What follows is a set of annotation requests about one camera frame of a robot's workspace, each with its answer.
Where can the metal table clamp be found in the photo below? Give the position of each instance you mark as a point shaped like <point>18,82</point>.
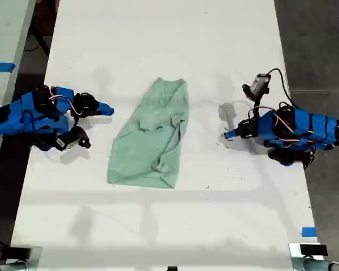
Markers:
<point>22,262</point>
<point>313,264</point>

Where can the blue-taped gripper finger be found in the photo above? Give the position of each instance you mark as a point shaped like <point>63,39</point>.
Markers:
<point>101,109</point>

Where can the pale side table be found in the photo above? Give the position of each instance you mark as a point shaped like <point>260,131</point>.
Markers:
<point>5,34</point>

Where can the long blue tape strip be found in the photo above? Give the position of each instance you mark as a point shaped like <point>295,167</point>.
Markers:
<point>1,67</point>

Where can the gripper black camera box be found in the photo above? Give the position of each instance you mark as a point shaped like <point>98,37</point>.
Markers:
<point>258,83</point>
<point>69,140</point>

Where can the pale green T-shirt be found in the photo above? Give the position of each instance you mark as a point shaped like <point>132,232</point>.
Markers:
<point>155,132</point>

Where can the camera black stalk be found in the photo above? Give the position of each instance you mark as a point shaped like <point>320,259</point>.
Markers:
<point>76,122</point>
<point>257,105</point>

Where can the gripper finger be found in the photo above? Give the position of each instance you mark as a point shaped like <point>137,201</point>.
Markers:
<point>237,133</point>

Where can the square blue tape piece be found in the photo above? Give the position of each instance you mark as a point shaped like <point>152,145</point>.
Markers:
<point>309,231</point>

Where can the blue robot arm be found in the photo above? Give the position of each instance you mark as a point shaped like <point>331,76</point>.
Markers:
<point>319,127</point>
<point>14,118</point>

